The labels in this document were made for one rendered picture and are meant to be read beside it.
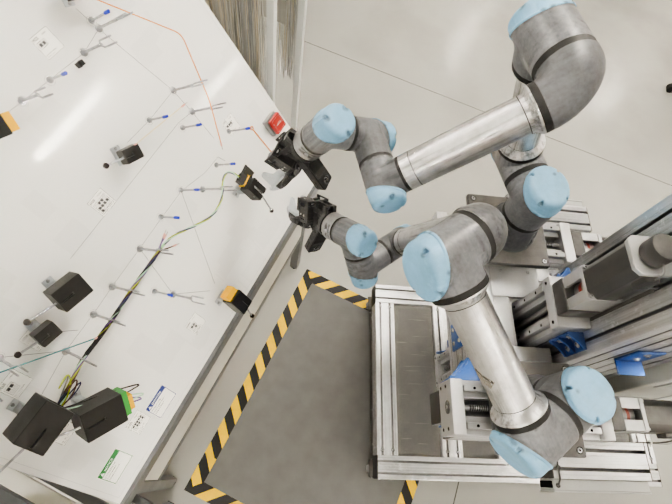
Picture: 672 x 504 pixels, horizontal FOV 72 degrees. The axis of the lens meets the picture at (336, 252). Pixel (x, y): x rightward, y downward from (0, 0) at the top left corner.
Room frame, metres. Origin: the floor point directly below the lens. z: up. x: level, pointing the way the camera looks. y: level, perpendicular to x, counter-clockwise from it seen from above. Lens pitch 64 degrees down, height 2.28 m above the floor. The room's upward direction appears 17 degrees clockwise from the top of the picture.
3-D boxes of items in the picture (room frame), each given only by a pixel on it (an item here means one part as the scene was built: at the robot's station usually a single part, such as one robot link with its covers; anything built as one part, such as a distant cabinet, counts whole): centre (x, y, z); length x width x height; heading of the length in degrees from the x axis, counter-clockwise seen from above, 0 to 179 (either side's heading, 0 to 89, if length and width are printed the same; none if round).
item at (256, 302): (0.69, 0.23, 0.60); 0.55 x 0.03 x 0.39; 170
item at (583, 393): (0.30, -0.57, 1.33); 0.13 x 0.12 x 0.14; 142
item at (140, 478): (0.41, 0.25, 0.83); 1.18 x 0.05 x 0.06; 170
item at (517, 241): (0.79, -0.46, 1.21); 0.15 x 0.15 x 0.10
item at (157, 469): (0.15, 0.32, 0.60); 0.55 x 0.02 x 0.39; 170
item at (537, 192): (0.80, -0.46, 1.33); 0.13 x 0.12 x 0.14; 28
